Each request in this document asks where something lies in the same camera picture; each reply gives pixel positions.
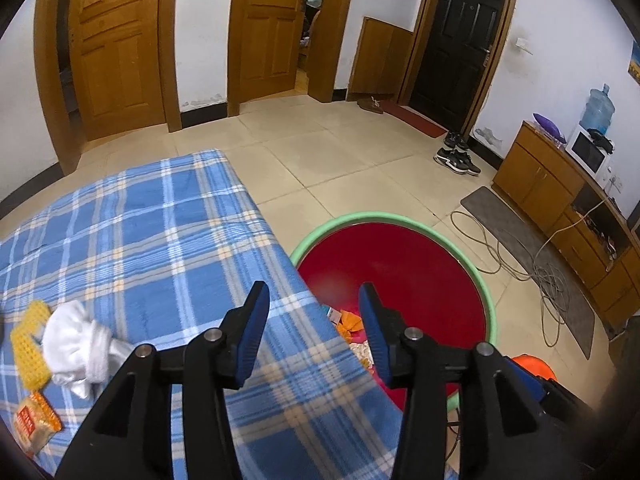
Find wooden door frame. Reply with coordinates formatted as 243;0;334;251
227;0;359;117
397;0;521;137
32;0;183;176

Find white power cable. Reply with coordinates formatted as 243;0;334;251
535;195;617;261

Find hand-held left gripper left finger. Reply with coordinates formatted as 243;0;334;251
54;281;271;480

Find purple bag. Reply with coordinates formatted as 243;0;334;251
532;112;568;145

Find wooden cabinet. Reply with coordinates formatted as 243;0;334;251
492;121;640;328

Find wooden wall panel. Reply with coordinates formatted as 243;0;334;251
348;16;416;96

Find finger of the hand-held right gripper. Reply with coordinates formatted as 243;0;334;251
502;356;547;404

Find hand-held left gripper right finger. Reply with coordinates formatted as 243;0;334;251
358;282;596;480

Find white cloth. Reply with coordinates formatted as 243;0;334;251
41;301;131;401

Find red basin with green rim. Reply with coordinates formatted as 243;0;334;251
290;211;497;413

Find cream paper ball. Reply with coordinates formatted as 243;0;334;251
348;342;376;368

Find black white sneaker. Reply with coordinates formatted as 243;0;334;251
452;151;482;177
434;148;468;171

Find orange snack packet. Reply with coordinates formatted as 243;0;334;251
12;392;63;458

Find grey floor cables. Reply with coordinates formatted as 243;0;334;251
450;210;571;348

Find black entrance door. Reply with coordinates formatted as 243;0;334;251
412;0;503;133

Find orange plastic bag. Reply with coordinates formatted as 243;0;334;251
335;312;368;334

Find wooden panel door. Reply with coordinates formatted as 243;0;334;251
235;0;313;103
67;0;168;141

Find white microwave oven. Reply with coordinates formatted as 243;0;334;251
565;125;614;178

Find red doormat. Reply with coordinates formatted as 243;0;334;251
382;101;448;138

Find yellow mesh cloth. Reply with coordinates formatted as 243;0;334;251
10;300;56;391

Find grey floor mat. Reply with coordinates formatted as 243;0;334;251
460;186;596;360

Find blue plaid blanket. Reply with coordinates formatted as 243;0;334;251
0;149;461;480

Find blue water jug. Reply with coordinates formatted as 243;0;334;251
580;84;616;133

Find orange plastic stool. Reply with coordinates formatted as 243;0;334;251
512;354;558;383

